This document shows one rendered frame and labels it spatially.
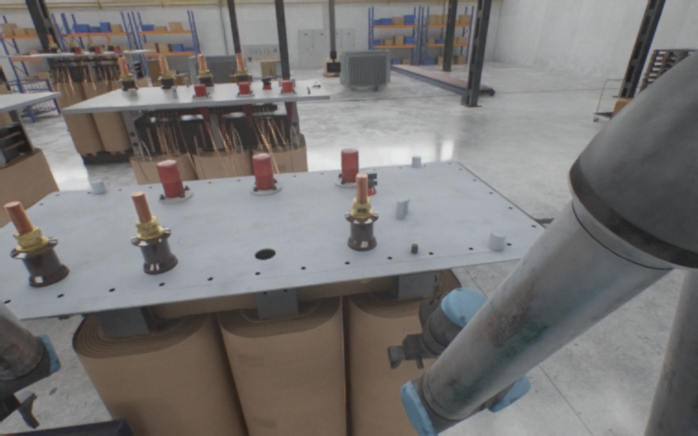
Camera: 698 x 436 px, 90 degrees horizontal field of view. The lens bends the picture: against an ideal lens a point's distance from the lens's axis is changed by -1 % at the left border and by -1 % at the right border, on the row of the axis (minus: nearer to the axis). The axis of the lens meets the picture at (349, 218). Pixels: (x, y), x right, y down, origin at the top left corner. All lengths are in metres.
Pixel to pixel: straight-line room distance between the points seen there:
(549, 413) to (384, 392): 1.25
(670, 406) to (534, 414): 1.96
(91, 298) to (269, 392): 0.65
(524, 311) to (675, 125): 0.20
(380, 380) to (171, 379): 0.70
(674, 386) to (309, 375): 1.03
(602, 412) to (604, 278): 2.32
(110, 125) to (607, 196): 6.84
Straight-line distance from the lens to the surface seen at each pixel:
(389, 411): 1.56
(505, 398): 0.73
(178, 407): 1.44
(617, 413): 2.68
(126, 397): 1.42
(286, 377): 1.31
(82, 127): 7.12
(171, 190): 1.42
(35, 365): 1.00
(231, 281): 0.92
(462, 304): 0.74
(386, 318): 1.19
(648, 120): 0.29
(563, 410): 2.54
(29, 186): 3.36
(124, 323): 1.24
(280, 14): 9.19
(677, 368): 0.50
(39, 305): 1.08
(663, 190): 0.27
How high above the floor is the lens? 1.90
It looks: 28 degrees down
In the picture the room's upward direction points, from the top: 1 degrees counter-clockwise
